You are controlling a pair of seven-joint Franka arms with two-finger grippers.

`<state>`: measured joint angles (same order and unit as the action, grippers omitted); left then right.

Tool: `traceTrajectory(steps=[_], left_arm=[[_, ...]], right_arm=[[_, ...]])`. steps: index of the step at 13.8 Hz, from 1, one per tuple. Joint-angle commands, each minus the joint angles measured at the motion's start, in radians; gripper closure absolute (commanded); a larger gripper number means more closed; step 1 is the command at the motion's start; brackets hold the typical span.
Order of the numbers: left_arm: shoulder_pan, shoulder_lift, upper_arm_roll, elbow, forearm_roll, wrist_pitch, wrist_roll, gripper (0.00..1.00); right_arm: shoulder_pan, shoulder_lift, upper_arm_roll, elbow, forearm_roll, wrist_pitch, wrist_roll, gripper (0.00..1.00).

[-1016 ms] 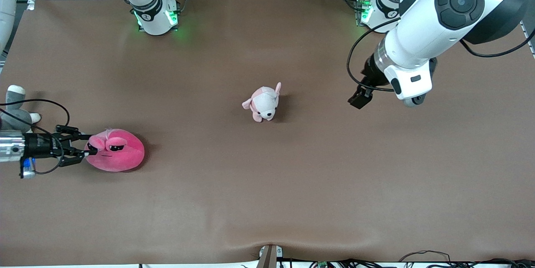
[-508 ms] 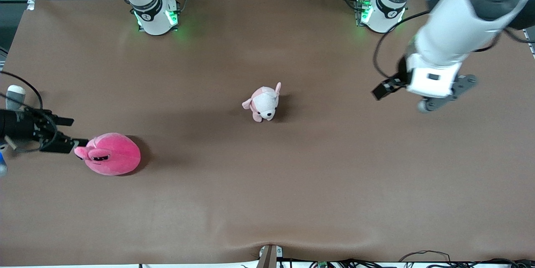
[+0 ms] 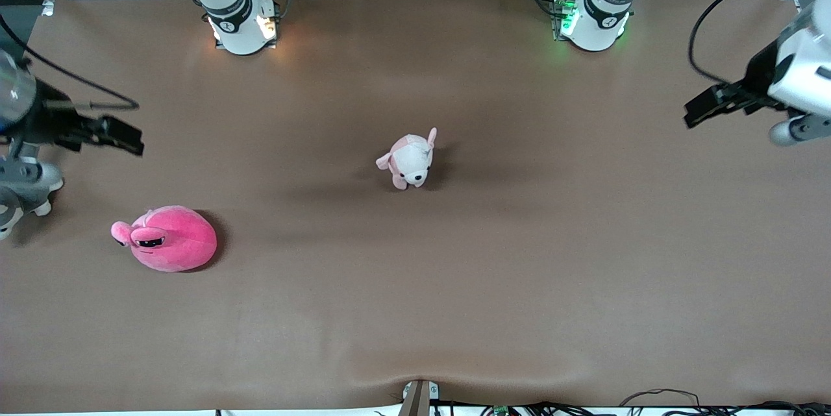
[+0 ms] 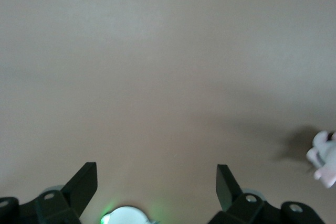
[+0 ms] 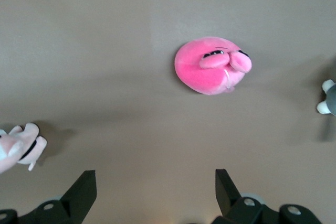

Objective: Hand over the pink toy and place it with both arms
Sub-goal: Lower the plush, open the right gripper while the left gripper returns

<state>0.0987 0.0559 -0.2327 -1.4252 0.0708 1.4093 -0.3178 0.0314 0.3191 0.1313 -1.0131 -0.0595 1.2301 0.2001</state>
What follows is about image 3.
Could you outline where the pink white dog plush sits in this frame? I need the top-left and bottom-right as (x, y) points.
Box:
(375, 127), (438, 191)

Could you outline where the round pink plush toy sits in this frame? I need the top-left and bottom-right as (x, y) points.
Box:
(110, 205), (219, 273)

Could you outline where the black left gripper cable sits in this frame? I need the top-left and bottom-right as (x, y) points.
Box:
(688, 0), (831, 86)

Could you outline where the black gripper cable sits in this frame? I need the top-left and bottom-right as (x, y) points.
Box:
(688, 0), (831, 86)
(0, 12), (141, 112)

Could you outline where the grey white husky plush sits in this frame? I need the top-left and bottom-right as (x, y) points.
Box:
(0, 163), (65, 241)

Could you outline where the brown metal camera mount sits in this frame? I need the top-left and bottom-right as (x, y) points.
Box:
(398, 380), (440, 416)

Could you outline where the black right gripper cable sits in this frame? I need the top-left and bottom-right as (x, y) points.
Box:
(0, 12), (141, 112)

